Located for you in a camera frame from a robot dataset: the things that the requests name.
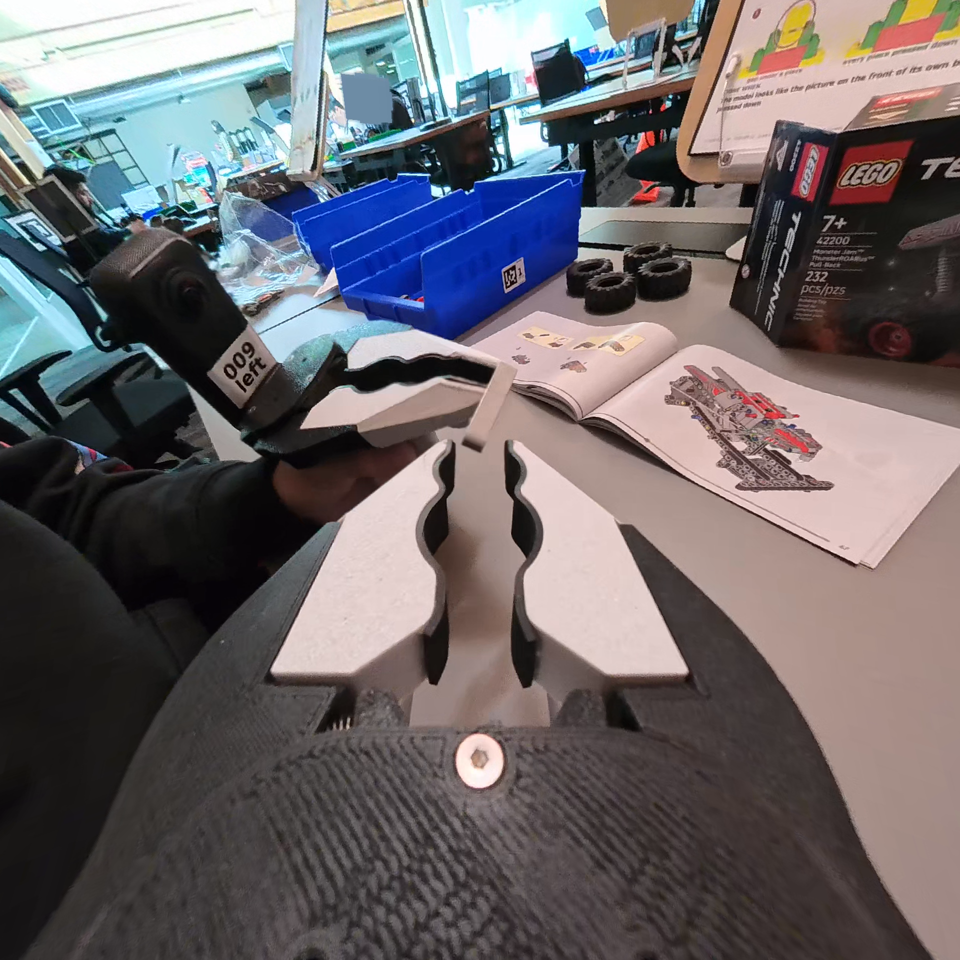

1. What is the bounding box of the long wooden table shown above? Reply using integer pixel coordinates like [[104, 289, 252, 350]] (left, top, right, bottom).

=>
[[517, 63, 702, 151]]

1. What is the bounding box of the white standing panel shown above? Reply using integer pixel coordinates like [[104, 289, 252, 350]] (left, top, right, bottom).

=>
[[287, 0, 336, 181]]

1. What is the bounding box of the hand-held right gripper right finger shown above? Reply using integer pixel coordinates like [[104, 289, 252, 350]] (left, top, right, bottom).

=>
[[502, 439, 691, 714]]

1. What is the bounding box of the person's black clothing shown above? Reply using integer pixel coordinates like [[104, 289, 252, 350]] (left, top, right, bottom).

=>
[[0, 501, 335, 960]]

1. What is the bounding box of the person's left forearm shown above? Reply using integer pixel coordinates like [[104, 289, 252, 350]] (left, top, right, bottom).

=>
[[0, 436, 290, 594]]

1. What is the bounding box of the printed instruction sheet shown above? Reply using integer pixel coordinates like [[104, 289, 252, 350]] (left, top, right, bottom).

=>
[[688, 0, 960, 160]]

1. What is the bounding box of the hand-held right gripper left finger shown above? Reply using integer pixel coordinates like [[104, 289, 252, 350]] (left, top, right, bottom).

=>
[[268, 439, 457, 706]]

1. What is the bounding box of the clear plastic bag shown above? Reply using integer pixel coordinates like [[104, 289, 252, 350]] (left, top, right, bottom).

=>
[[217, 190, 333, 303]]

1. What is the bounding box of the black toy tire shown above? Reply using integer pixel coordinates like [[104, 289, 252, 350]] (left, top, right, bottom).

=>
[[565, 258, 617, 298], [635, 255, 693, 302], [582, 270, 639, 315], [622, 240, 675, 276]]

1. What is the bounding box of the black toy set box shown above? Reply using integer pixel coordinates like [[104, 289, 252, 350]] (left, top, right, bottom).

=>
[[729, 120, 960, 370]]

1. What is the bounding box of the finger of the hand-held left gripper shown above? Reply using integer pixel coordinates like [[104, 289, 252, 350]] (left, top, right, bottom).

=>
[[347, 330, 520, 453], [300, 371, 492, 450]]

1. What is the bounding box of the open instruction booklet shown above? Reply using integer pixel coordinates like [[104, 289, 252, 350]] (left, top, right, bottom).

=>
[[472, 321, 960, 571]]

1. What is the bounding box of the person's left hand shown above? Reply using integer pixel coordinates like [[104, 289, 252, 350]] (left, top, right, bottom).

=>
[[272, 438, 434, 526]]

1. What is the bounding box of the blue plastic bin with tag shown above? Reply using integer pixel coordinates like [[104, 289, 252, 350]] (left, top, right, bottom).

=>
[[330, 171, 586, 342]]

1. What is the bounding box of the wooden instruction board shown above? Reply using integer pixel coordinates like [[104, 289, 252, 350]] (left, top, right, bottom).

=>
[[675, 0, 960, 186]]

